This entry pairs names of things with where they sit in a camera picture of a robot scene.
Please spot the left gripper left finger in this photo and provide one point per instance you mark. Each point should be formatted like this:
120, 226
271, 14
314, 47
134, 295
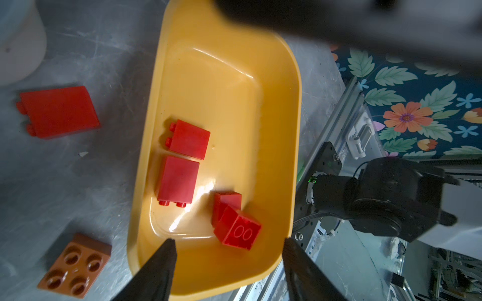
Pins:
154, 280

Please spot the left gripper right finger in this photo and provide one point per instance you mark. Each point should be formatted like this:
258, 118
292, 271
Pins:
305, 281

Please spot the orange lego brick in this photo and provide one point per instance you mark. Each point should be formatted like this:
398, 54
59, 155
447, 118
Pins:
77, 268

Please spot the red lego brick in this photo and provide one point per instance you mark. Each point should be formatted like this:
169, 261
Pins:
236, 229
177, 181
222, 200
57, 112
188, 140

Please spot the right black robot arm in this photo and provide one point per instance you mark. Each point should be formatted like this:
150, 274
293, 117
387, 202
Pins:
395, 196

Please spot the yellow square tray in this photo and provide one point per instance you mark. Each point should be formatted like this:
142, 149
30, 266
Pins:
243, 85

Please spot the white rectangular bin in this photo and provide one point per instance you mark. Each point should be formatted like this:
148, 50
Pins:
23, 40

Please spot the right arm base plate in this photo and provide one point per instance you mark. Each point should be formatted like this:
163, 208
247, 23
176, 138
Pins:
310, 192

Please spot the white plastic bracket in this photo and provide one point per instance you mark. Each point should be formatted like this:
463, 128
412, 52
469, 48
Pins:
359, 135

